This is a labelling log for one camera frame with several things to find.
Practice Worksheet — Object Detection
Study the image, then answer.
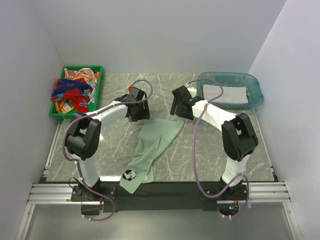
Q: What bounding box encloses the green panda towel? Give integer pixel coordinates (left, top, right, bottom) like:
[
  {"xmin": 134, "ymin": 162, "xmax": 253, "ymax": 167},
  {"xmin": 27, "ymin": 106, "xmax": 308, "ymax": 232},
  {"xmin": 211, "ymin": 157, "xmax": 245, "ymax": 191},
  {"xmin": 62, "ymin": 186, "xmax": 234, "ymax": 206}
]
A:
[{"xmin": 120, "ymin": 117, "xmax": 184, "ymax": 194}]

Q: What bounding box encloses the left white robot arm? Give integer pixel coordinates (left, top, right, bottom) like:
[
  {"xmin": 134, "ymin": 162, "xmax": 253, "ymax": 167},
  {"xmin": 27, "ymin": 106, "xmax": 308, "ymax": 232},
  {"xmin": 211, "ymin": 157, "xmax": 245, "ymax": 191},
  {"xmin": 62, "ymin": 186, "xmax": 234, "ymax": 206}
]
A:
[{"xmin": 63, "ymin": 86, "xmax": 150, "ymax": 201}]

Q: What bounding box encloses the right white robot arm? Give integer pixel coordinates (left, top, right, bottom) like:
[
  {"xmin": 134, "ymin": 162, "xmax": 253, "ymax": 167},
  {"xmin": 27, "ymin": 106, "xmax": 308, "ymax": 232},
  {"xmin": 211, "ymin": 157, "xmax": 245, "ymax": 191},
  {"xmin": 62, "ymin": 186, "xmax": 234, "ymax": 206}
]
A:
[{"xmin": 170, "ymin": 86, "xmax": 259, "ymax": 200}]

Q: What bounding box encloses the green plastic bin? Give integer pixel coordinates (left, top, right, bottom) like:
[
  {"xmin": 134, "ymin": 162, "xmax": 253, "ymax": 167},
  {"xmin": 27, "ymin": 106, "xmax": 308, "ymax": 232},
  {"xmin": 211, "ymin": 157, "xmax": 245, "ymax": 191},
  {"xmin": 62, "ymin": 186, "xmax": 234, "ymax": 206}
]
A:
[{"xmin": 49, "ymin": 65, "xmax": 104, "ymax": 119}]

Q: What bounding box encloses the blue translucent plastic tub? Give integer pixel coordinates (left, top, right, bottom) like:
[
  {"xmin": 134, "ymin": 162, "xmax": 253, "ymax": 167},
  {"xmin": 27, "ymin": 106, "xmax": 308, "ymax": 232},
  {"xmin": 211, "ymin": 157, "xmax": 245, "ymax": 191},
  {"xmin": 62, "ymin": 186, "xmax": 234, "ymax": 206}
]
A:
[{"xmin": 196, "ymin": 72, "xmax": 264, "ymax": 109}]

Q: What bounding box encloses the folded white towel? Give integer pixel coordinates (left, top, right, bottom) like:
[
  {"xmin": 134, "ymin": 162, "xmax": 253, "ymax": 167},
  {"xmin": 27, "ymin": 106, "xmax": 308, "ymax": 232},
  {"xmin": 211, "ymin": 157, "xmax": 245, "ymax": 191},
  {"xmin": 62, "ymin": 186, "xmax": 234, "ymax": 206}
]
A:
[{"xmin": 202, "ymin": 84, "xmax": 249, "ymax": 105}]

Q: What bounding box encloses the red blue patterned cloth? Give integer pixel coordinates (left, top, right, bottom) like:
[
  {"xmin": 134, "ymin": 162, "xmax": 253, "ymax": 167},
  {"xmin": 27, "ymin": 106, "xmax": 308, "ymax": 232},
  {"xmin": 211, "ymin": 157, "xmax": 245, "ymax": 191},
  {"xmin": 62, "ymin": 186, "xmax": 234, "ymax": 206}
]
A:
[{"xmin": 51, "ymin": 78, "xmax": 93, "ymax": 113}]

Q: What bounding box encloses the orange yellow cloth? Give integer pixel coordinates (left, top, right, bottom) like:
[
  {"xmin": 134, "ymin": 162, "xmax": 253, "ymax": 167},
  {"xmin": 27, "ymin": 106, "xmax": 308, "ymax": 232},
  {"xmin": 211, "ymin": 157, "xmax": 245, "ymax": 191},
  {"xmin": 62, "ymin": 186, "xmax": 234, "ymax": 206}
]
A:
[{"xmin": 54, "ymin": 99, "xmax": 74, "ymax": 114}]

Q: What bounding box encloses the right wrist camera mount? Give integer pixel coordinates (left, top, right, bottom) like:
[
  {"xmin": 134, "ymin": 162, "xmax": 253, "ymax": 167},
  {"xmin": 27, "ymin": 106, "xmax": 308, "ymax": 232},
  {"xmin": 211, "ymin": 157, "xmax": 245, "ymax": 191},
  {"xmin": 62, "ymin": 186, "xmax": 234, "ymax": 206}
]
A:
[{"xmin": 185, "ymin": 83, "xmax": 197, "ymax": 98}]

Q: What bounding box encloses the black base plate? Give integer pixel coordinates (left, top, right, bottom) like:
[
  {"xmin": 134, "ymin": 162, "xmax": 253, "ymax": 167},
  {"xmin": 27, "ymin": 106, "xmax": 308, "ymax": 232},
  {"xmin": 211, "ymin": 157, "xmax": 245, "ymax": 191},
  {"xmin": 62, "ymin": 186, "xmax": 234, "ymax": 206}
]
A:
[{"xmin": 70, "ymin": 180, "xmax": 279, "ymax": 216}]

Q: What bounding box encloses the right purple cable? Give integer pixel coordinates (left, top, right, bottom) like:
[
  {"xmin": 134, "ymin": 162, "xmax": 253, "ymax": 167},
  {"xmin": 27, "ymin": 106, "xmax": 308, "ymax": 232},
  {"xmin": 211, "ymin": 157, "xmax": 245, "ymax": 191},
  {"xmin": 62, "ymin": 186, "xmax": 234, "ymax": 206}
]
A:
[{"xmin": 186, "ymin": 78, "xmax": 252, "ymax": 220}]

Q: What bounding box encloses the aluminium mounting rail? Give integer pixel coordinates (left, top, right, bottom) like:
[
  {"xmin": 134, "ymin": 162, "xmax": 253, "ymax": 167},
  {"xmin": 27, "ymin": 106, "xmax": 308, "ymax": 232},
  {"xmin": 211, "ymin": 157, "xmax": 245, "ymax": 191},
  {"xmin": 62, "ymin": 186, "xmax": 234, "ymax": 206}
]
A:
[{"xmin": 17, "ymin": 116, "xmax": 302, "ymax": 240}]

